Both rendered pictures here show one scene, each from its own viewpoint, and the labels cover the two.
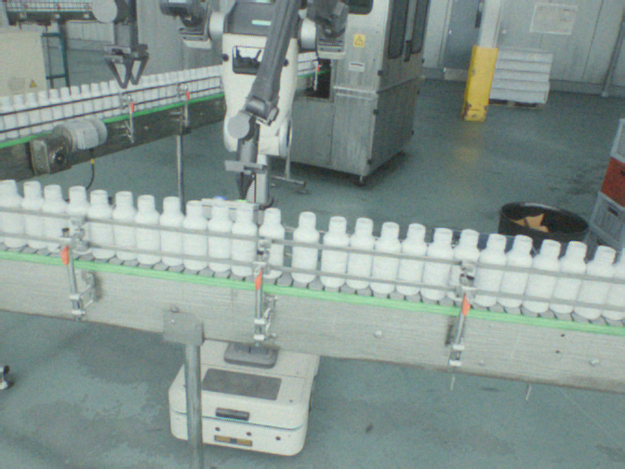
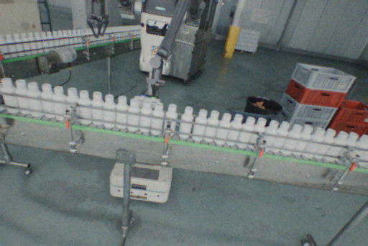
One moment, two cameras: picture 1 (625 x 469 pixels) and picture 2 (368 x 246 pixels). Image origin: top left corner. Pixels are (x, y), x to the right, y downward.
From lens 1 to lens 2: 0.28 m
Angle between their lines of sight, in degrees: 10
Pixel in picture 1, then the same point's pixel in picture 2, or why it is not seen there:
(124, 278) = (97, 134)
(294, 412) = (165, 185)
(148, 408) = (98, 181)
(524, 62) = (249, 34)
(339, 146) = (176, 66)
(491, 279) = (269, 140)
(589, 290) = (310, 147)
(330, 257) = (198, 128)
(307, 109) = not seen: hidden behind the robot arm
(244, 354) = not seen: hidden behind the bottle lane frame
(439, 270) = (247, 135)
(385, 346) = (218, 167)
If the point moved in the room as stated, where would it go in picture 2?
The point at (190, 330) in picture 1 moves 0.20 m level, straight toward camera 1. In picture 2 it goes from (129, 158) to (134, 188)
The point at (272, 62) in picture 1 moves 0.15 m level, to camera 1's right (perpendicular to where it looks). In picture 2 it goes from (173, 31) to (203, 36)
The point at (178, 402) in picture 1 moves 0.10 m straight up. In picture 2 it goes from (114, 181) to (114, 172)
